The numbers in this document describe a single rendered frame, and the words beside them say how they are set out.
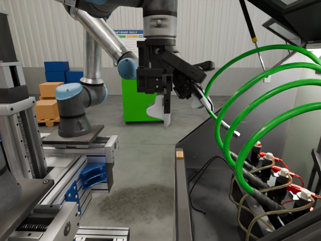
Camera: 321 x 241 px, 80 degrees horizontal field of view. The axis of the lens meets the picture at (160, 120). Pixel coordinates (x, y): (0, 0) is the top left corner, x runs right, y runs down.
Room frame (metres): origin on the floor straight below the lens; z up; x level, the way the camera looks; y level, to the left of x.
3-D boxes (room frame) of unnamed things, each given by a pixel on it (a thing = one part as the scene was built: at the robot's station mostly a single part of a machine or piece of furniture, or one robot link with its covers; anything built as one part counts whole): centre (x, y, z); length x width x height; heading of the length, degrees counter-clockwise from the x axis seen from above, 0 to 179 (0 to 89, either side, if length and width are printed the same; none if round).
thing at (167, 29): (0.47, 0.00, 1.45); 0.08 x 0.08 x 0.05
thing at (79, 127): (0.89, 0.43, 1.09); 0.15 x 0.15 x 0.10
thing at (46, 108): (4.31, 2.42, 0.39); 1.20 x 0.85 x 0.79; 10
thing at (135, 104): (4.28, 0.34, 0.65); 0.95 x 0.86 x 1.30; 96
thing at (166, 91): (0.45, -0.01, 1.31); 0.05 x 0.02 x 0.09; 176
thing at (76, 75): (6.47, 3.05, 0.61); 1.26 x 0.48 x 1.22; 88
